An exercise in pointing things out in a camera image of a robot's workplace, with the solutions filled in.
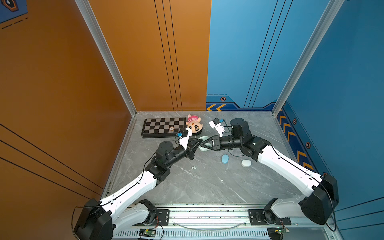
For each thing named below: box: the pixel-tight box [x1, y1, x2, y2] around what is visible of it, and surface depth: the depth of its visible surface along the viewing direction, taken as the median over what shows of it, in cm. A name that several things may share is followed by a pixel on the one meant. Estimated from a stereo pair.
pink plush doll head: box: [185, 114, 203, 134], surface depth 104 cm
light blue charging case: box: [221, 154, 230, 164], surface depth 94 cm
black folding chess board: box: [141, 117, 187, 139], surface depth 111 cm
